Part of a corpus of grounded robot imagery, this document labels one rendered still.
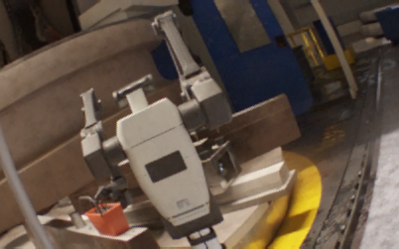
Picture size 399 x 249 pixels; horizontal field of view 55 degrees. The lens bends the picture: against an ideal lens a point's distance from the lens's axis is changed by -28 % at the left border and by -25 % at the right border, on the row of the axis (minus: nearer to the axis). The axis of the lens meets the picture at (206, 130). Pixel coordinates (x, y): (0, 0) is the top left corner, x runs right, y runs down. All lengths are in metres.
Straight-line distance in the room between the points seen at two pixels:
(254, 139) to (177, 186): 2.49
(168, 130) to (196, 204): 0.27
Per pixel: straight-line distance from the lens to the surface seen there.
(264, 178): 2.97
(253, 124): 4.13
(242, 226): 2.75
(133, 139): 1.68
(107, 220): 2.04
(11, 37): 6.86
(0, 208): 2.56
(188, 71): 1.89
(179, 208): 1.72
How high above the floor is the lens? 1.22
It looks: 8 degrees down
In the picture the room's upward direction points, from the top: 23 degrees counter-clockwise
